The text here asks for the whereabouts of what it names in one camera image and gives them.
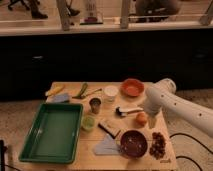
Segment orange apple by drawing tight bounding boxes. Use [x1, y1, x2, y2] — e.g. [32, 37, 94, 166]
[136, 113, 147, 126]

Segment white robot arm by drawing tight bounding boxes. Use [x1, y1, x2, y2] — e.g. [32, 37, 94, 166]
[142, 78, 213, 138]

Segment white paper cup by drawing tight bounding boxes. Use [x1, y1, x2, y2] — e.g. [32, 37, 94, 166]
[104, 85, 118, 102]

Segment small metal cup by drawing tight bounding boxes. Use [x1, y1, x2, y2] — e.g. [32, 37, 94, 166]
[89, 98, 101, 114]

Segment small green cup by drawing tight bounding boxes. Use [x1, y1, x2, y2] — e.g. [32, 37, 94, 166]
[81, 116, 95, 132]

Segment dark red bowl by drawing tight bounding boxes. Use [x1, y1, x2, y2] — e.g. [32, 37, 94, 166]
[120, 130, 148, 158]

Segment bunch of dark grapes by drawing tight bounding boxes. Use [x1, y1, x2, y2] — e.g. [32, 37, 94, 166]
[149, 132, 166, 159]

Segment black and white brush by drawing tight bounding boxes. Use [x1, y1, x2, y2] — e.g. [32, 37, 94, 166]
[115, 107, 142, 117]

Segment orange bowl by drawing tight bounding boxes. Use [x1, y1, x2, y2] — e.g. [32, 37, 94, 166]
[120, 78, 144, 97]

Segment wooden block with black edge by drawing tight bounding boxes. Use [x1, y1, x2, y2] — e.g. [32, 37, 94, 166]
[98, 119, 121, 139]

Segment grey folded cloth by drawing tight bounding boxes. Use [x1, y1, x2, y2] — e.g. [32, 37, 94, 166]
[93, 134, 120, 155]

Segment wooden spoon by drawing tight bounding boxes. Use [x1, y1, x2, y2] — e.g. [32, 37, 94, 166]
[81, 88, 102, 99]

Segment green cucumber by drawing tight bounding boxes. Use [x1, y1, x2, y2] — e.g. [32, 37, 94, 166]
[72, 83, 88, 99]

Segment blue sponge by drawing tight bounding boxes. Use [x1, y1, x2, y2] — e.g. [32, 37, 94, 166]
[52, 93, 69, 103]

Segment green plastic tray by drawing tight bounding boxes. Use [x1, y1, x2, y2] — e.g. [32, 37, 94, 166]
[19, 103, 83, 164]

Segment white appliance on floor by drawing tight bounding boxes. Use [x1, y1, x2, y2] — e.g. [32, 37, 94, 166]
[80, 0, 103, 25]

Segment walking person's feet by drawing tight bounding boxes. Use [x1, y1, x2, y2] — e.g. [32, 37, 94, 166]
[28, 0, 80, 19]

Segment office chair base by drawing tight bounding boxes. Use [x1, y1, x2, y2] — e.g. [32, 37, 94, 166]
[7, 0, 30, 11]

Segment black cable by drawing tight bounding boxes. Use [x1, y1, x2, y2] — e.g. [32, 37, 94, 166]
[169, 132, 213, 171]

